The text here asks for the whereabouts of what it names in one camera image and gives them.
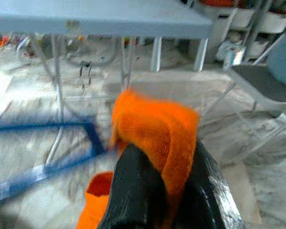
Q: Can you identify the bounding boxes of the grey folding chair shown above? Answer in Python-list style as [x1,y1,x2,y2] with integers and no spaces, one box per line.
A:
[228,63,286,155]

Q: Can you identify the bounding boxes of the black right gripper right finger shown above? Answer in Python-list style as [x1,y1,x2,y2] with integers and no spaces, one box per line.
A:
[178,137,245,229]

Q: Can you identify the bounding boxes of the printed package bag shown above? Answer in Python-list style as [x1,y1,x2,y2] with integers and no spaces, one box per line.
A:
[216,40,244,68]

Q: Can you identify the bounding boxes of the red folded cloth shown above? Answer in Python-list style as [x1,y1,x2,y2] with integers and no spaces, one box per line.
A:
[201,0,239,7]

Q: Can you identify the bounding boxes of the orange t-shirt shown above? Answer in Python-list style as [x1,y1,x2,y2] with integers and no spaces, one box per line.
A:
[75,90,201,229]

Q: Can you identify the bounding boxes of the light blue cushion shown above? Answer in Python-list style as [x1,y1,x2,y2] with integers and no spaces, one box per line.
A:
[267,31,286,89]

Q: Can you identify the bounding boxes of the blue plastic hanger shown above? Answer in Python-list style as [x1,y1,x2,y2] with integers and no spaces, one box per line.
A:
[0,121,108,206]

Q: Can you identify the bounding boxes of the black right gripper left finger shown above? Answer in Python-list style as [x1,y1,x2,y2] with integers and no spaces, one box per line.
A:
[99,142,170,229]

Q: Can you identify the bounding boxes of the white storage shelf unit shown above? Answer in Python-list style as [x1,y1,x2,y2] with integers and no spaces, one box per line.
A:
[200,0,286,63]

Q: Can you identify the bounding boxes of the white folding table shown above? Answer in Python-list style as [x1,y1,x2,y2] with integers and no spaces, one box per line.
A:
[0,0,214,167]

